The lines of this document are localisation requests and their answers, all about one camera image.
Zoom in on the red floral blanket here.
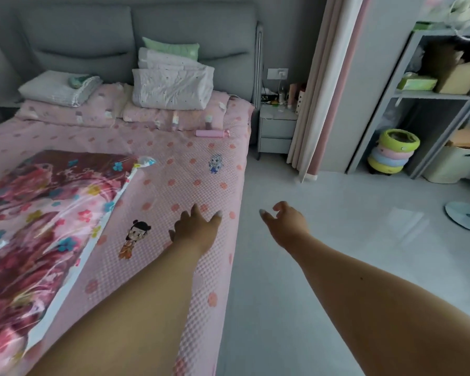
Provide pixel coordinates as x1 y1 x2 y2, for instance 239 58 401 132
0 150 138 365

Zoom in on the yellow cardboard box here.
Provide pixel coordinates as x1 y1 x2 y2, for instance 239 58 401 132
434 61 470 95

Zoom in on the grey open shelf unit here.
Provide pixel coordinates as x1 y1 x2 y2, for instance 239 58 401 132
346 23 470 181

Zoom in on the person's right forearm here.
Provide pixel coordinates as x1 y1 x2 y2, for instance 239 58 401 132
293 234 470 376

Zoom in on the grey upholstered headboard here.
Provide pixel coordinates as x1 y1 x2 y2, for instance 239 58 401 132
15 2 264 108

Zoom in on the flower-print plastic storage bag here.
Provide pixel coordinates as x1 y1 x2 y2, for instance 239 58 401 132
0 149 157 372

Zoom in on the white checked folded pillow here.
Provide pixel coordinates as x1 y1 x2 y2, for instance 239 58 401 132
18 70 103 108

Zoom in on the pink cartoon bed sheet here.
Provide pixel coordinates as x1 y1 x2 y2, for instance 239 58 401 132
0 81 255 376

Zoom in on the lilac hand pump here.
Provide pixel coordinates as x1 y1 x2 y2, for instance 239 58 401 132
195 128 231 138

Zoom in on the person's left forearm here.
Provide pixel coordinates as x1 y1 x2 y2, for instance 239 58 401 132
27 242 220 376

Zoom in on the green tissue box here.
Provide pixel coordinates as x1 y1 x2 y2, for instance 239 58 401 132
396 72 439 92

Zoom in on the white pink curtain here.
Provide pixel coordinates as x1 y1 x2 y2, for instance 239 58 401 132
286 0 373 184

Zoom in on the white lidded bin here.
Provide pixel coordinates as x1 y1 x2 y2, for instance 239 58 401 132
422 143 470 184

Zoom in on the person's left hand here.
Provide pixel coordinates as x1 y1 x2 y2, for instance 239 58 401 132
168 203 223 255

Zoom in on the pale green pillow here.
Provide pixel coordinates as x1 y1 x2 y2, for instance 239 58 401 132
142 37 201 61

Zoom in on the grey dotted quilt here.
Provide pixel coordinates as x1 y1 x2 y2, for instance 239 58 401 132
132 47 215 111

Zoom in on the pastel striped round stool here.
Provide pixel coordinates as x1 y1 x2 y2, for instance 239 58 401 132
367 128 421 176

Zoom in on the person's right hand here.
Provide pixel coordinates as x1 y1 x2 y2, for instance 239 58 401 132
260 201 312 251

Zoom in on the round white floor disc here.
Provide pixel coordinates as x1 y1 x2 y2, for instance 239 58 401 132
444 201 470 233

